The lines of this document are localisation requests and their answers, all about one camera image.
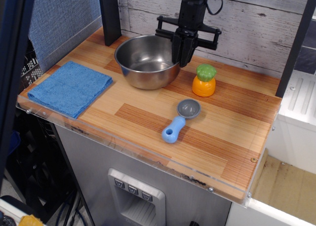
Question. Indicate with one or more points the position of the stainless steel pot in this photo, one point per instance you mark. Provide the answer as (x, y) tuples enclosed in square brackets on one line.
[(146, 62)]

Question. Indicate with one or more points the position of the orange green carrot shaker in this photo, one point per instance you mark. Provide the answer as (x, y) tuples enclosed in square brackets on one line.
[(204, 83)]

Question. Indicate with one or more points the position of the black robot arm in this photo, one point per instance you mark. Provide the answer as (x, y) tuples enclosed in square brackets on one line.
[(187, 32)]

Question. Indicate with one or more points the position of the yellow object bottom left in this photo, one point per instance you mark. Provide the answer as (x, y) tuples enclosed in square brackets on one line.
[(30, 220)]

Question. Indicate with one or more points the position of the blue folded cloth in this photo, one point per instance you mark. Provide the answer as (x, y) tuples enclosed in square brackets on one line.
[(71, 89)]

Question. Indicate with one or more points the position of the blue grey toy scoop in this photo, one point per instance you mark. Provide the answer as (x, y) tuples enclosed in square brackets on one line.
[(186, 109)]

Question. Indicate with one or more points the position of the silver toy fridge cabinet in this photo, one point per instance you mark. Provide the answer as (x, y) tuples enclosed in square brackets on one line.
[(90, 162)]

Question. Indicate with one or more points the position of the blue fabric panel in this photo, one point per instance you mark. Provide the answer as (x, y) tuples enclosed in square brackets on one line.
[(59, 26)]

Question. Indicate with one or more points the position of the black vertical post right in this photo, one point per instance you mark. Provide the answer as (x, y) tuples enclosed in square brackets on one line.
[(296, 47)]

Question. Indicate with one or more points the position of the black vertical post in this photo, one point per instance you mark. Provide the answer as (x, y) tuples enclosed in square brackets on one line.
[(296, 47), (110, 20)]

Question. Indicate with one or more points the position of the white toy sink unit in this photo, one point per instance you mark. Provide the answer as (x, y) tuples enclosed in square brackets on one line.
[(284, 188)]

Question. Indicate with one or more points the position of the clear acrylic guard rail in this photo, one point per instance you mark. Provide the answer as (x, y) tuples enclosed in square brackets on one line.
[(217, 151)]

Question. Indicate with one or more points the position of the grey ice dispenser panel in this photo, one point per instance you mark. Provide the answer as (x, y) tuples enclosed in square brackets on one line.
[(136, 202)]

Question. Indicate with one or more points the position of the black vertical post left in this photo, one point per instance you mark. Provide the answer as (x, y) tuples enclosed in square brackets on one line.
[(110, 20)]

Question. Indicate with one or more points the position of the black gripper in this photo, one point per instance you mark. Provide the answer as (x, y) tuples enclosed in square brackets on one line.
[(183, 31)]

